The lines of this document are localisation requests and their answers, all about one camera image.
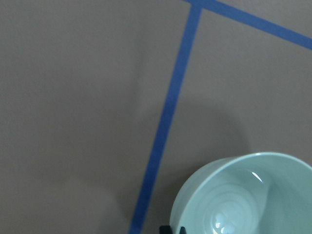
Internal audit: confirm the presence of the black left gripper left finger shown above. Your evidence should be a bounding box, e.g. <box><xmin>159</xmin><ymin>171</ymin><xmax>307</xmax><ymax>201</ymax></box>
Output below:
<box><xmin>159</xmin><ymin>225</ymin><xmax>172</xmax><ymax>234</ymax></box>

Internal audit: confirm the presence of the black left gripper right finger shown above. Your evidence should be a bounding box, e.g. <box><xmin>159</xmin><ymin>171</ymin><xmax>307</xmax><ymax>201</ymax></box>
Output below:
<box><xmin>179</xmin><ymin>227</ymin><xmax>186</xmax><ymax>234</ymax></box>

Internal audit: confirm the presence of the mint green bowl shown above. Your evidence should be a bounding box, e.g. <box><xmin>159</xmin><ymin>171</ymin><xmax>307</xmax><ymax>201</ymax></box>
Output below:
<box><xmin>170</xmin><ymin>152</ymin><xmax>312</xmax><ymax>234</ymax></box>

